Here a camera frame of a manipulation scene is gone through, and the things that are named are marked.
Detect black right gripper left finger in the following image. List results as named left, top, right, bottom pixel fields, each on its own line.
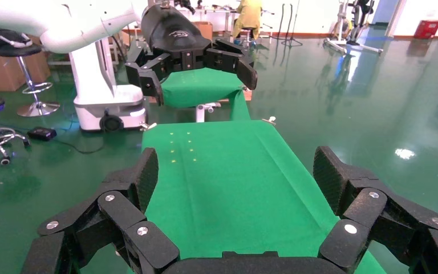
left=22, top=147, right=181, bottom=274

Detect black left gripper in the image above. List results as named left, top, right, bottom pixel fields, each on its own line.
left=124, top=4, right=259, bottom=107

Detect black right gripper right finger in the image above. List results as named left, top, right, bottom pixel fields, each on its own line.
left=313, top=145, right=438, bottom=274

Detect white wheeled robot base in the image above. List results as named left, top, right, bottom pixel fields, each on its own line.
left=68, top=38, right=148, bottom=134

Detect distant brown cardboard box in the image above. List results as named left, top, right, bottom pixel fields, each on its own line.
left=192, top=21, right=215, bottom=40

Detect black box floor device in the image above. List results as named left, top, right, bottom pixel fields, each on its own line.
left=27, top=126, right=58, bottom=143

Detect stacked brown cardboard boxes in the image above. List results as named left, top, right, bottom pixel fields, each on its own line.
left=0, top=23, right=52, bottom=93

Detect red box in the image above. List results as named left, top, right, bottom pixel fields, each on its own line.
left=413, top=19, right=438, bottom=41

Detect green table cloth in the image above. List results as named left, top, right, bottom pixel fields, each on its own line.
left=124, top=119, right=388, bottom=274
left=160, top=67, right=252, bottom=123

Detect white table leg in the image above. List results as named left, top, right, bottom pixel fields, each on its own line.
left=194, top=102, right=222, bottom=124

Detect seated person in yellow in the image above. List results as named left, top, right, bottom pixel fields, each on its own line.
left=232, top=0, right=264, bottom=41

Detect black tripod stand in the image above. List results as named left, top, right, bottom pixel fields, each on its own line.
left=271, top=2, right=304, bottom=47

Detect black chrome bar stool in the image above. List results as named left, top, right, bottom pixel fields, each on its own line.
left=0, top=27, right=62, bottom=119

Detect white frame machine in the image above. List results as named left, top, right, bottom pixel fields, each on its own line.
left=322, top=0, right=385, bottom=57

